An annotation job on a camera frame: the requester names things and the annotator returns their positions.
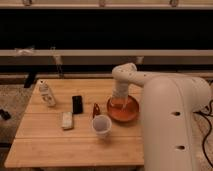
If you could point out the black object on floor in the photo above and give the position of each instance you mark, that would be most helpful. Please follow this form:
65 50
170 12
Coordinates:
4 114

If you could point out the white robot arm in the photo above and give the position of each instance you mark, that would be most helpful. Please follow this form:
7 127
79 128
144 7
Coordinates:
167 104

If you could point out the orange ceramic bowl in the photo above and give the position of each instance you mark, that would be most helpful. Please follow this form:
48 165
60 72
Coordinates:
130 113

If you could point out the white plastic cup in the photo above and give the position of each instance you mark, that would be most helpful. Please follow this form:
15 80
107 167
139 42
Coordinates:
101 125

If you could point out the small red object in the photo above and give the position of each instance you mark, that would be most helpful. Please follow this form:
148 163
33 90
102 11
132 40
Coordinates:
96 110

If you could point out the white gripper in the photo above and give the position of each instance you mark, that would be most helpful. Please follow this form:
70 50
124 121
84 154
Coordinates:
121 90

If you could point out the white sponge block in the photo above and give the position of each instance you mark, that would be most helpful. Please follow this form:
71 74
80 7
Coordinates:
67 120

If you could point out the wooden table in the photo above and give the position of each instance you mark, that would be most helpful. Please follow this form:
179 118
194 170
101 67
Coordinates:
41 142

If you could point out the grey metal rail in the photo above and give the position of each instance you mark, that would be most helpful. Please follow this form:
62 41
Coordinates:
39 57

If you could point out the black phone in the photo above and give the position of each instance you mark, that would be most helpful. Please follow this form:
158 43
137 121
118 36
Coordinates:
77 104

